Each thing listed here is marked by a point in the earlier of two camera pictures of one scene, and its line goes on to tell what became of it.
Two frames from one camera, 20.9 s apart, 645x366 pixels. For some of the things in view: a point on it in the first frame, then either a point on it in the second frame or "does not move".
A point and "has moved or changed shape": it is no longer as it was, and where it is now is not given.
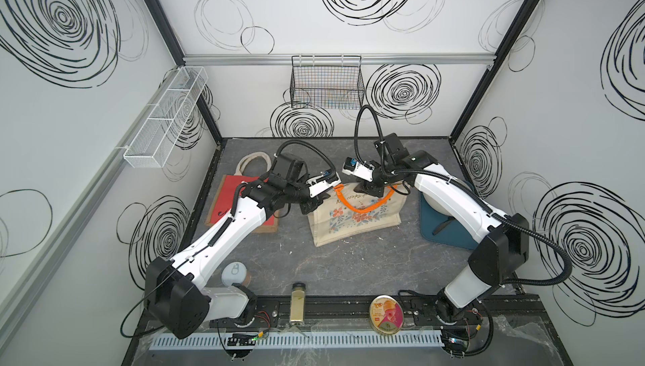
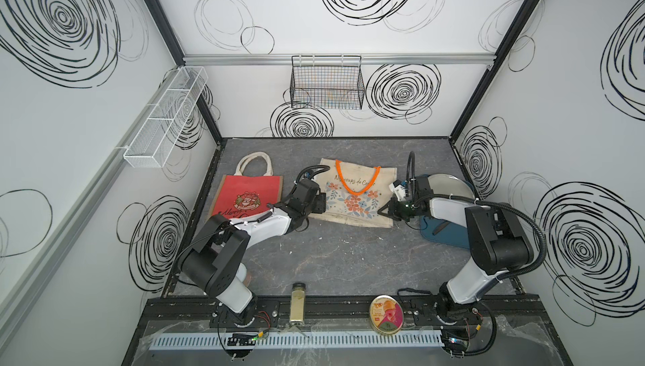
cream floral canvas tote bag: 346,214 has moved or changed shape
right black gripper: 364,186 → 391,206
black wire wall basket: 330,82 does not move
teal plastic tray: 444,229 does not move
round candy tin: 385,314 does not move
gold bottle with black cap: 297,304 does not move
